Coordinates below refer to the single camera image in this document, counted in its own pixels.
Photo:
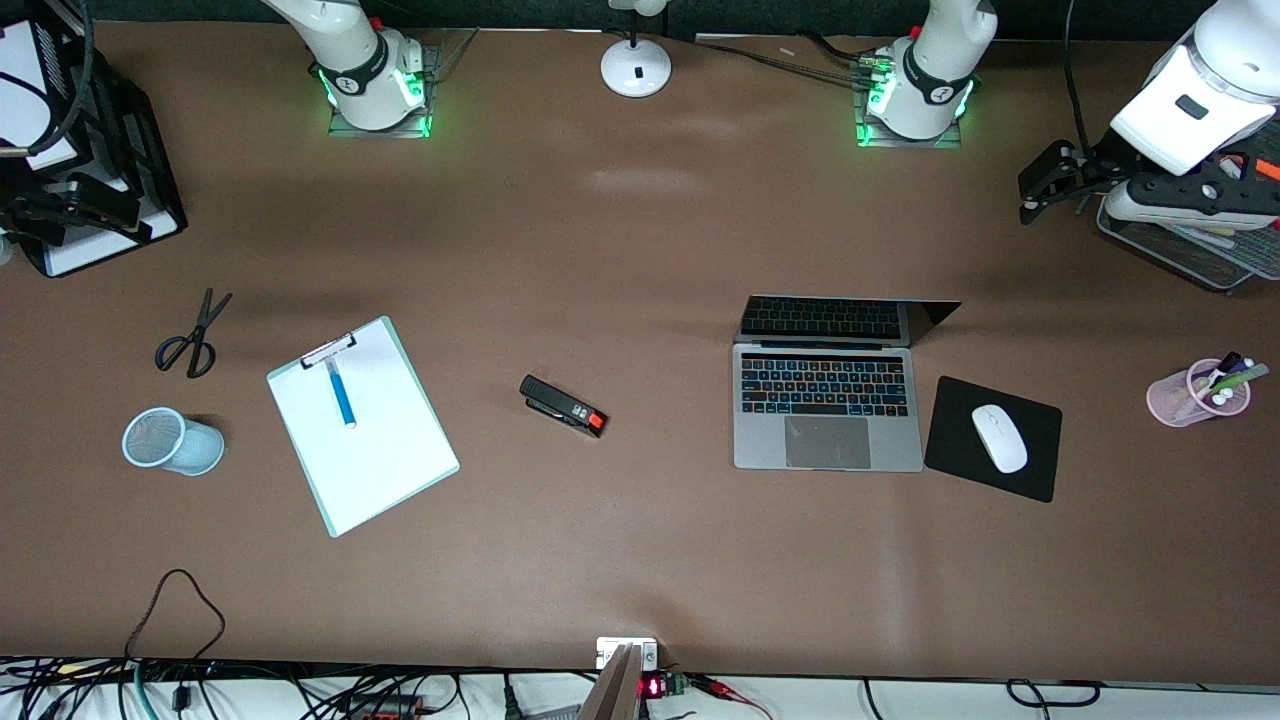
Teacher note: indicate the white computer mouse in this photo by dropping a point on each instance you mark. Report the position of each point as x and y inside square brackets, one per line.
[1000, 438]

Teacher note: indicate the black stapler with red end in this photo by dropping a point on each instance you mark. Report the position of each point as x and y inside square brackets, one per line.
[560, 405]

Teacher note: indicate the white paper sheet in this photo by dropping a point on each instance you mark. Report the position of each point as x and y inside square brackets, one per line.
[380, 450]

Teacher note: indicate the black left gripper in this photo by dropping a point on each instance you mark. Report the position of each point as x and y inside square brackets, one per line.
[1098, 163]

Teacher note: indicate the white-capped marker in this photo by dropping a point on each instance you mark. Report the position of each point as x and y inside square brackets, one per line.
[1220, 398]

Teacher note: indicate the blue mesh pen cup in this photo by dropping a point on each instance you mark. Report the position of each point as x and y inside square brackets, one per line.
[180, 445]

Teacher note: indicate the silver laptop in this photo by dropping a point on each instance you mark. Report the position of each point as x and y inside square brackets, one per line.
[825, 410]

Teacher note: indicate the black marker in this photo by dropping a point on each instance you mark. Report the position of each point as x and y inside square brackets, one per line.
[1228, 361]

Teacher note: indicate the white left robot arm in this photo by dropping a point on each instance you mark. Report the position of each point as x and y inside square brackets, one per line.
[940, 60]

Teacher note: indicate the blue marker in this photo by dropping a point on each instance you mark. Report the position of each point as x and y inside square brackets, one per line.
[341, 395]

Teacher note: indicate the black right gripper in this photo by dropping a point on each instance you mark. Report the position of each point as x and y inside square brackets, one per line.
[28, 186]

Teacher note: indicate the white desk lamp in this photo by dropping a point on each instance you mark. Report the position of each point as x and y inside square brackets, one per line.
[636, 68]

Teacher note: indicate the pink translucent pen cup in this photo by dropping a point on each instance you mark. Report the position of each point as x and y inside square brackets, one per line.
[1170, 400]

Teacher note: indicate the black stacked paper tray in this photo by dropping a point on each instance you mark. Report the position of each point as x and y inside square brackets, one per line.
[140, 160]

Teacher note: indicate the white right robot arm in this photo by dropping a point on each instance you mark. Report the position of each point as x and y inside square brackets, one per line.
[365, 65]

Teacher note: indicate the green marker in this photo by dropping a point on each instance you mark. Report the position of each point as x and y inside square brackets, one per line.
[1245, 376]

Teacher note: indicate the black mouse pad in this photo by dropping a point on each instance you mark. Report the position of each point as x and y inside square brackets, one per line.
[950, 440]

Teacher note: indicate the black scissors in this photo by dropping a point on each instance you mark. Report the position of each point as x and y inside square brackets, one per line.
[195, 340]

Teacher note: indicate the circuit board with red display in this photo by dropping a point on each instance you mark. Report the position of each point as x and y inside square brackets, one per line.
[655, 687]

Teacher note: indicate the white paper stack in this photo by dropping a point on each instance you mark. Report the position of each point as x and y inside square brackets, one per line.
[100, 258]
[25, 90]

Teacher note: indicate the white mounting bracket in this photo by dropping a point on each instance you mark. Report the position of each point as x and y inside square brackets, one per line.
[610, 648]

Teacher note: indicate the black power strip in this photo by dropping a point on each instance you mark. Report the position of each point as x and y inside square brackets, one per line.
[385, 708]

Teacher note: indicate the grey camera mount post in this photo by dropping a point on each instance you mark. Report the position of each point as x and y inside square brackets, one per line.
[612, 695]

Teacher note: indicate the light green clipboard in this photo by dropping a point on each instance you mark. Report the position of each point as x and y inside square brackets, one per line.
[325, 512]

